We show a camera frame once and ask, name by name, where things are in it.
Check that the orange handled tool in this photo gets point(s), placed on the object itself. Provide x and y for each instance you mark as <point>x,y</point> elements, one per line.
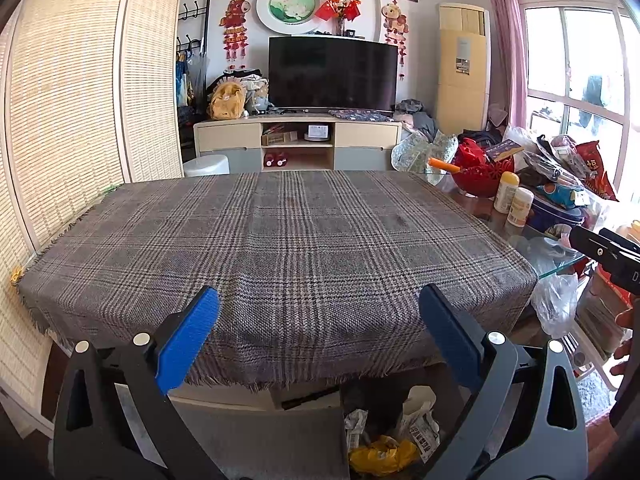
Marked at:
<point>444,166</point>

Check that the grey plaid tablecloth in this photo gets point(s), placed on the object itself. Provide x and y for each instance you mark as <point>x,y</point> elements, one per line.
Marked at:
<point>318,273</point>

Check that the yellow plush toy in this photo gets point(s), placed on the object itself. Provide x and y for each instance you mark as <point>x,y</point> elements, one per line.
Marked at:
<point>228,101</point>

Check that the black flat screen television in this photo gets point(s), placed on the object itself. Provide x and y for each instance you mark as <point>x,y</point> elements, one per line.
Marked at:
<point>317,71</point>

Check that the hanging clear plastic bag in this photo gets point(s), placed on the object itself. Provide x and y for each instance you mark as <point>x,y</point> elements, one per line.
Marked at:
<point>555,300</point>

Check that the red plastic basket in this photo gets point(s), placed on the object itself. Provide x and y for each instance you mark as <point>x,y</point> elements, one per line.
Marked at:
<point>478,175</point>

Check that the beige grey TV cabinet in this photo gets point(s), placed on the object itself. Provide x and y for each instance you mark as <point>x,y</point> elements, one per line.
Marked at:
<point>298,142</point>

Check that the black trash bin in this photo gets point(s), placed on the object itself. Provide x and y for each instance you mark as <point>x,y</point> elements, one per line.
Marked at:
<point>383,397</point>

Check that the person's right hand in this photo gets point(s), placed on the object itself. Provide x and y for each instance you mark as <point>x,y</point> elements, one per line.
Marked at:
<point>622,353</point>

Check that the torn white carton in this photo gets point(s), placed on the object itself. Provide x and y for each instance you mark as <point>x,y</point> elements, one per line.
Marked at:
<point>416,422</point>

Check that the black coat rack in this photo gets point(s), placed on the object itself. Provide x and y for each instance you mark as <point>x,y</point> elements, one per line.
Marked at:
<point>192,54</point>

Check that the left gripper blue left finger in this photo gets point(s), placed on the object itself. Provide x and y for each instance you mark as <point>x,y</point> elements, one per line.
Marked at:
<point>92,438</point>

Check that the yellow capped white bottle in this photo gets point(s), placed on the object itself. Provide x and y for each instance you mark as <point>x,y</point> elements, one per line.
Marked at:
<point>508,185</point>

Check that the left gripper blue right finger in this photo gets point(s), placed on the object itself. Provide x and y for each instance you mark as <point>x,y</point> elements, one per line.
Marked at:
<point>524,418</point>

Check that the dark purple box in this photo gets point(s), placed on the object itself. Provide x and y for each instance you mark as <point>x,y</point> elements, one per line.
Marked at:
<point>503,150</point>

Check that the blue snack bag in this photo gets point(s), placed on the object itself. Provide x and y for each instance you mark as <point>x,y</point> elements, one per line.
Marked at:
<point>564,196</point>

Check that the floral green cloth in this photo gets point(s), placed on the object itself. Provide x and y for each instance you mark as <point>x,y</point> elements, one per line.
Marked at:
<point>412,155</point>

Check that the white capped orange bottle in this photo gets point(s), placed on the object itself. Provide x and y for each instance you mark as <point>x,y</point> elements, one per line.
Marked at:
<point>521,204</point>

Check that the beige standing air conditioner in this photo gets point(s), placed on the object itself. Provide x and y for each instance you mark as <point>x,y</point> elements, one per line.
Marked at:
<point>464,68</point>

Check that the pink curtain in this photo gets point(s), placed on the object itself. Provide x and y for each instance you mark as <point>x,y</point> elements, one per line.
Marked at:
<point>512,47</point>

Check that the round framed wall picture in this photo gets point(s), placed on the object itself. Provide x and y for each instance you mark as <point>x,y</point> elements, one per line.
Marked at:
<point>289,17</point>

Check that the white round stool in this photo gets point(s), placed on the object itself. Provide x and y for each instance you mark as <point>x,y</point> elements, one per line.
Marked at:
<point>209,165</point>

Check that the green white foil pouch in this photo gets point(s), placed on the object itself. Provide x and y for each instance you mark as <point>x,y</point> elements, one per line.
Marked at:
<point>355,429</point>

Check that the yellow envelope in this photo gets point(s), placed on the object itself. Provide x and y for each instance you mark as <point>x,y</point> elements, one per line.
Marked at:
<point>384,456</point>

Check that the bamboo folding screen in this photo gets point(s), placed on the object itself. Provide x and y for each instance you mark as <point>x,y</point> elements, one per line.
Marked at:
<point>87,103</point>

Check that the blue cookie tin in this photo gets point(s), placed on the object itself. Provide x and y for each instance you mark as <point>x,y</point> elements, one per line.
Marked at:
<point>545,215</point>

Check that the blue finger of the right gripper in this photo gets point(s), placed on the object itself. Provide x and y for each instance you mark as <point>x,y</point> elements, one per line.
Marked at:
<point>610,256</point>
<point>619,240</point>

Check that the red snack bag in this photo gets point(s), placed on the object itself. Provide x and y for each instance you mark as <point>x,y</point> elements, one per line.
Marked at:
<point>597,180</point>

